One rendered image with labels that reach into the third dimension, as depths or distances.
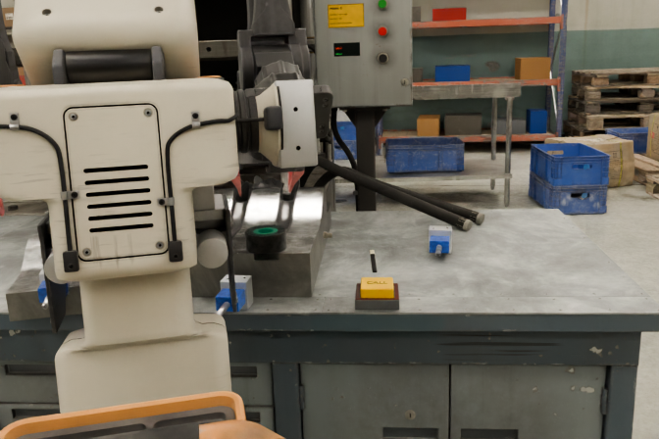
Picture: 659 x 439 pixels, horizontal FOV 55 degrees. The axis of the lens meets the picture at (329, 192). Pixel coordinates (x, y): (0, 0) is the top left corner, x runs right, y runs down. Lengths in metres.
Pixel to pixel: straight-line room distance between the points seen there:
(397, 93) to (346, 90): 0.16
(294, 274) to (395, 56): 0.97
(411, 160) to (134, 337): 4.28
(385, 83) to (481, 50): 5.95
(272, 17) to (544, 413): 0.89
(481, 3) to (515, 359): 6.86
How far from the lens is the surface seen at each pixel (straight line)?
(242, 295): 1.17
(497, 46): 7.95
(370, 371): 1.29
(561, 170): 4.81
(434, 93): 4.77
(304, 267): 1.21
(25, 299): 1.29
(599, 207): 4.96
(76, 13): 0.81
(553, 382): 1.33
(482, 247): 1.52
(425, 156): 5.02
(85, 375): 0.90
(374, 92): 2.01
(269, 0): 0.98
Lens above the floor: 1.27
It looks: 13 degrees down
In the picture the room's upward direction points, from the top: 2 degrees counter-clockwise
